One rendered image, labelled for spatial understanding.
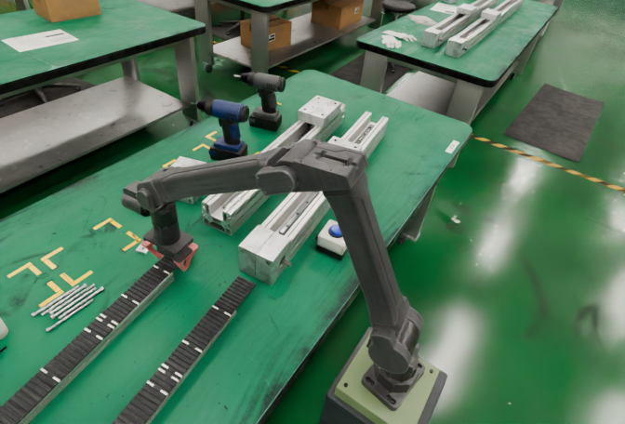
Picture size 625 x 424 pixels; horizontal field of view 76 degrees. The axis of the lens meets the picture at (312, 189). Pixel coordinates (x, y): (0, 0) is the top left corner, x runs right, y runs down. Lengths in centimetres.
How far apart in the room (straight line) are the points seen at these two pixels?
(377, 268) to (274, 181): 22
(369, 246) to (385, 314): 15
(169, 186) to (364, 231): 41
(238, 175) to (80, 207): 75
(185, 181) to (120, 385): 43
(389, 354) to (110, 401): 55
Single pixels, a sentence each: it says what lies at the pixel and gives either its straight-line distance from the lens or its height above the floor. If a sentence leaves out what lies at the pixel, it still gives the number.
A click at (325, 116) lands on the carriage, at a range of 151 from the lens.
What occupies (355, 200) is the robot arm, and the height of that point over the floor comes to 124.
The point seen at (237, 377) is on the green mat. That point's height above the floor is 78.
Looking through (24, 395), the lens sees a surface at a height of 81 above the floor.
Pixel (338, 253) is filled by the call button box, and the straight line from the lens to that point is 111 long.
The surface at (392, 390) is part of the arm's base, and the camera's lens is 89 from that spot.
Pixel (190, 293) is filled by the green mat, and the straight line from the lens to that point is 106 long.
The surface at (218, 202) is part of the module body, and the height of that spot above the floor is 85.
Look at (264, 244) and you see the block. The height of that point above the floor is 87.
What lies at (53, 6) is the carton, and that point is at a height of 87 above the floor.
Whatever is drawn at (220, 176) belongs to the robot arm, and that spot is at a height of 118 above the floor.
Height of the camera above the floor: 162
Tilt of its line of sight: 39 degrees down
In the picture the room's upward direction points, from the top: 7 degrees clockwise
